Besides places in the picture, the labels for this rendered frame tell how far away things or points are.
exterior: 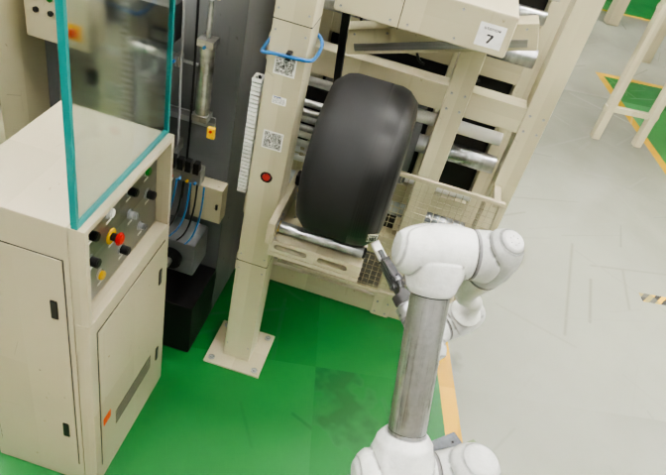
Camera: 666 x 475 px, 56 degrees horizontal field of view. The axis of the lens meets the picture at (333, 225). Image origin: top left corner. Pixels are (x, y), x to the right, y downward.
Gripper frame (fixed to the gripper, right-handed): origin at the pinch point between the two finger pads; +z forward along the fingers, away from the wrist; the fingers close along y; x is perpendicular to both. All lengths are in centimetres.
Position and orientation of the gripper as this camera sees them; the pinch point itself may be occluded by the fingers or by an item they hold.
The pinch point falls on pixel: (379, 251)
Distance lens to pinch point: 218.0
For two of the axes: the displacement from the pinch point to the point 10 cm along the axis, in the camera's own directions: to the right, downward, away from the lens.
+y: -0.7, 3.6, 9.3
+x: 9.0, -3.8, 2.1
